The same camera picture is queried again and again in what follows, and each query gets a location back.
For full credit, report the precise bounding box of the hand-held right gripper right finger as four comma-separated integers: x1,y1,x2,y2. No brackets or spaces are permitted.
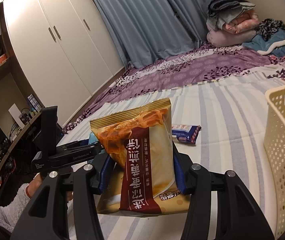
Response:
173,140,275,240

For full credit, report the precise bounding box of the white wardrobe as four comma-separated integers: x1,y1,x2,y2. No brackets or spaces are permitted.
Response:
3,0,126,128

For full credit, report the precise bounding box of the person's left forearm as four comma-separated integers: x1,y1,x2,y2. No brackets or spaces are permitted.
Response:
0,183,31,233

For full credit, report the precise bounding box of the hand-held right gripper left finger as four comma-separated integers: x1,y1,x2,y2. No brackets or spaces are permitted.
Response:
9,154,113,240

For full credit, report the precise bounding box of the leopard print cloth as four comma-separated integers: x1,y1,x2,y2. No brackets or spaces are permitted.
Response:
258,18,285,42

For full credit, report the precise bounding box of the cream perforated plastic basket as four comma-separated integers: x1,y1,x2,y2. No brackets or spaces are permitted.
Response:
264,79,285,240

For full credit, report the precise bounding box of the tan maroon-band noodle packet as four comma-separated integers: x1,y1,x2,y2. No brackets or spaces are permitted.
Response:
89,98,195,215

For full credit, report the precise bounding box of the pink folded quilt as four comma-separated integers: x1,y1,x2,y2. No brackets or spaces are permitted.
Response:
219,11,260,34

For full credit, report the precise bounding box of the blue white biscuit packet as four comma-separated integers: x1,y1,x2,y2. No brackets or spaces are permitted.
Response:
171,124,202,145

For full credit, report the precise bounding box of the grey white striped bed sheet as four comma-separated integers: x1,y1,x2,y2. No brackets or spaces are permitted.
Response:
57,74,285,240

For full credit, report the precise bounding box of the blue white small box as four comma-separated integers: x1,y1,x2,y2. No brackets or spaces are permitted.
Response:
27,94,41,113

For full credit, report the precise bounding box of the lilac folded quilt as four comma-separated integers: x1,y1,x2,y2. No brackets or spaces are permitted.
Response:
206,27,258,47

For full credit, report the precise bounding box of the dark striped folded blanket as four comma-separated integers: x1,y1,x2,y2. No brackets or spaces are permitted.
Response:
208,0,247,18

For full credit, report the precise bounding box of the purple floral bed sheet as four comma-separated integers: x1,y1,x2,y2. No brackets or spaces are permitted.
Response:
62,42,285,134

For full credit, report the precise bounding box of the person's left hand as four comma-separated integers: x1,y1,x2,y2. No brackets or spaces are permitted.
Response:
25,174,49,203

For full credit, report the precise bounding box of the grey folded cloth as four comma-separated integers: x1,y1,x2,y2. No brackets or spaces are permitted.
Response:
206,1,257,29

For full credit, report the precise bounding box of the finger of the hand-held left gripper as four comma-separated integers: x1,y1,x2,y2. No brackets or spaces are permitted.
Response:
67,144,106,156
57,140,99,152

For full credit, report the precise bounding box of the wooden desk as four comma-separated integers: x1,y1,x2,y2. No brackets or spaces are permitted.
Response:
0,110,43,200

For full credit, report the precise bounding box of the blue curtain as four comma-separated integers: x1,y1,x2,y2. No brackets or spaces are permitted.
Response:
81,0,242,68

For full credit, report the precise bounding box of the teal fleece blanket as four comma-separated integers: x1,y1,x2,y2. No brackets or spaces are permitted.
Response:
242,29,285,58

